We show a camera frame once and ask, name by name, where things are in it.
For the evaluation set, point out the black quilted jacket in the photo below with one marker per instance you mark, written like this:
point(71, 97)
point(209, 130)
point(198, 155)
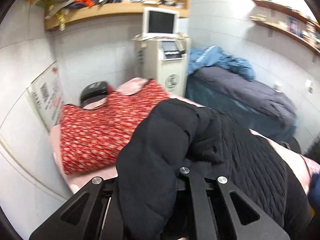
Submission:
point(213, 144)

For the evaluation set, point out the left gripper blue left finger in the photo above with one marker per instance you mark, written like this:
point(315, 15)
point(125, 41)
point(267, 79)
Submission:
point(92, 213)

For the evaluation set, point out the wall poster with text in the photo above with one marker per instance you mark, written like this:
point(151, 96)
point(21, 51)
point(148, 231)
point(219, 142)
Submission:
point(47, 97)

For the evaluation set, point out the wooden wall shelves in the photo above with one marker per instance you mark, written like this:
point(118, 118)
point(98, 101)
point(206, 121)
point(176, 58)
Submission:
point(289, 22)

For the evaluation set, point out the red floral garment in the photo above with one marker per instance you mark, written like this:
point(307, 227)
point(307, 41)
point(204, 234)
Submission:
point(91, 139)

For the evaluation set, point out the light blue crumpled sheet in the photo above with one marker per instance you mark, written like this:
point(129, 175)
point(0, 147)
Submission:
point(213, 56)

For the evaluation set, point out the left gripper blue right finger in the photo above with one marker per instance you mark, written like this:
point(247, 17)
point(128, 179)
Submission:
point(217, 209)

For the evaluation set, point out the white machine with screen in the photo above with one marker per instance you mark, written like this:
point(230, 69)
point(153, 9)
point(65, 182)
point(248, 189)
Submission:
point(162, 50)

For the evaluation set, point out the navy blue folded garment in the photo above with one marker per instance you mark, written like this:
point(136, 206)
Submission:
point(314, 192)

